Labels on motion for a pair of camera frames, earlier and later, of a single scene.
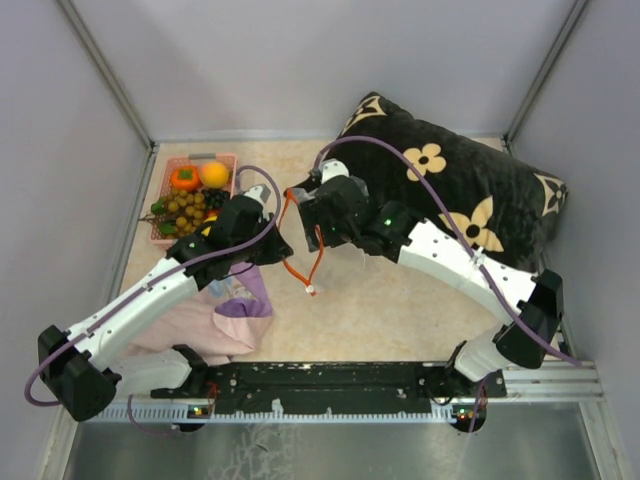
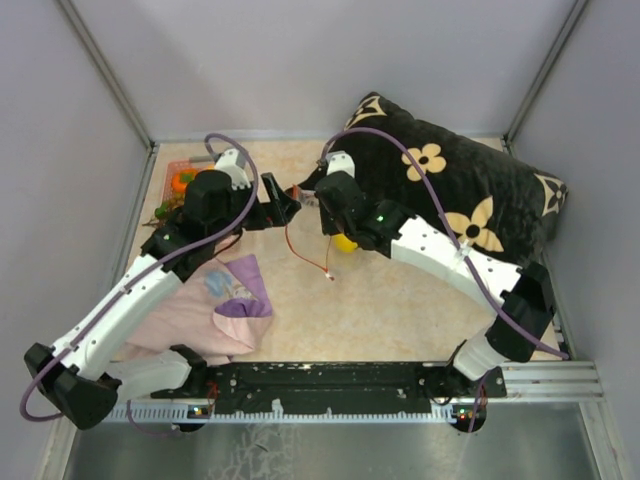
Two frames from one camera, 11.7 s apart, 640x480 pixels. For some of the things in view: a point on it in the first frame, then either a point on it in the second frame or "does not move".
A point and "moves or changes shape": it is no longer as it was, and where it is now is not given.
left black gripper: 274,251 -> 273,212
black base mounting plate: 336,384 does not move
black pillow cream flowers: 455,186 does not move
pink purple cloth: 218,329 does not move
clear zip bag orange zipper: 322,270 moves or changes shape
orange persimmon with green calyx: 185,178 does not move
